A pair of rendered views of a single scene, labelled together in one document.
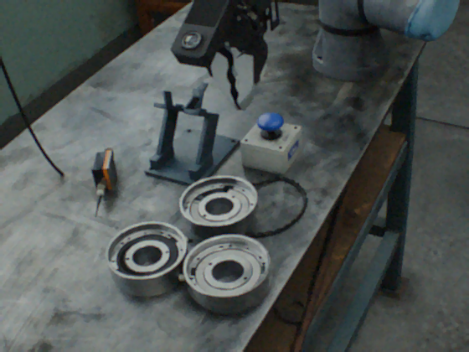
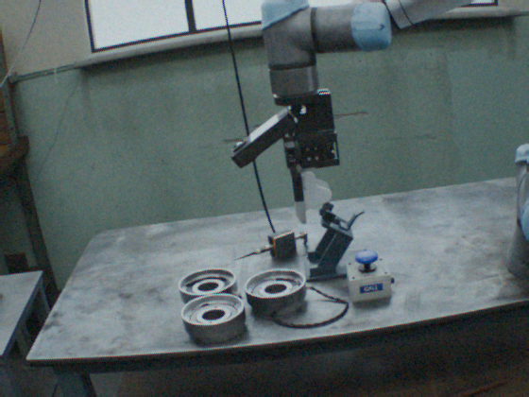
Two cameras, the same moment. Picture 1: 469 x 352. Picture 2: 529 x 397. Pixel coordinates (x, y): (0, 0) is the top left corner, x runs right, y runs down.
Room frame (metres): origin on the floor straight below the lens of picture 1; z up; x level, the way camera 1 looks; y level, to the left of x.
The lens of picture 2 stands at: (0.16, -0.87, 1.35)
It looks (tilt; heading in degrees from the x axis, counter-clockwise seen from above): 19 degrees down; 60
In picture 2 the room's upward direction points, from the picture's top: 8 degrees counter-clockwise
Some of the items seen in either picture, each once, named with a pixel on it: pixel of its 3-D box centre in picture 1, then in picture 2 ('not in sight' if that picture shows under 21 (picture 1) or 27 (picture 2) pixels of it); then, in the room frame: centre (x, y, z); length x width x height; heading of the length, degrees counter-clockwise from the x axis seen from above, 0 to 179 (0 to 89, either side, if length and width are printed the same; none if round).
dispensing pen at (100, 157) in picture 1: (100, 180); (270, 246); (0.78, 0.19, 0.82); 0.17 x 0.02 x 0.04; 177
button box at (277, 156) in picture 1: (274, 143); (371, 279); (0.82, -0.08, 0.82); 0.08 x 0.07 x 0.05; 147
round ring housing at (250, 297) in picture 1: (228, 276); (213, 319); (0.55, 0.01, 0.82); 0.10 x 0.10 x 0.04
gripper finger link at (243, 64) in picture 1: (255, 74); (313, 198); (0.73, -0.05, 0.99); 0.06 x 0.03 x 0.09; 148
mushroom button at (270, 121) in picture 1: (270, 131); (366, 266); (0.81, -0.07, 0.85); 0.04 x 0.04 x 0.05
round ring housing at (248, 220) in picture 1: (219, 210); (276, 293); (0.68, 0.01, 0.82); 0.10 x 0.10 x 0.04
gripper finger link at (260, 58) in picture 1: (248, 49); (296, 172); (0.71, -0.05, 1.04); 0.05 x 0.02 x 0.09; 58
